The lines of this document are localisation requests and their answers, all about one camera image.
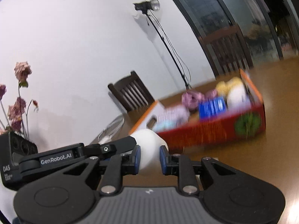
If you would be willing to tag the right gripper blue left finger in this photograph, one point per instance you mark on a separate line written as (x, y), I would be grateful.
(114, 169)

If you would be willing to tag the dried pink flowers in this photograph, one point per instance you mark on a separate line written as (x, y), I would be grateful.
(17, 114)

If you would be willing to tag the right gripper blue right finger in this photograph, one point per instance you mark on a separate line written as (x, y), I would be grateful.
(180, 166)

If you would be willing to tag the right dark wooden chair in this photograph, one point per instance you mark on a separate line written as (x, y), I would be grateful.
(226, 50)

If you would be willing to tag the studio light on stand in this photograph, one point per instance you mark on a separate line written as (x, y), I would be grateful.
(148, 8)

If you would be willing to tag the lilac fluffy headband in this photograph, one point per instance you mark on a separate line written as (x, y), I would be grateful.
(178, 114)

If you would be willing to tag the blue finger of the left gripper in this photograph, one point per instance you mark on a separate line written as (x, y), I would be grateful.
(107, 150)

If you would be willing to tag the purple satin scrunchie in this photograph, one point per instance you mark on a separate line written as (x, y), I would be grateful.
(191, 99)

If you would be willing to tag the blue tissue pack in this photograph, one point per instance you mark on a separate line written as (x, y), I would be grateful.
(212, 108)

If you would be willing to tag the left dark wooden chair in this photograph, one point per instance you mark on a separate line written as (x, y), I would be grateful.
(131, 92)

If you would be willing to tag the dark wooden chair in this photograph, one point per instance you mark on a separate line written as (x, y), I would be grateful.
(226, 50)
(131, 92)

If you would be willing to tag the dark framed sliding glass door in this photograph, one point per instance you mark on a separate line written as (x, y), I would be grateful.
(270, 27)

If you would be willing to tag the red orange cardboard box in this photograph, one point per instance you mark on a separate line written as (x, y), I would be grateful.
(227, 127)

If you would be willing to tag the white foam roll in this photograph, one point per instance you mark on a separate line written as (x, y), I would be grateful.
(150, 144)

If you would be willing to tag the yellow white plush toy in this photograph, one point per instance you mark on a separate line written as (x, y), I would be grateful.
(234, 92)

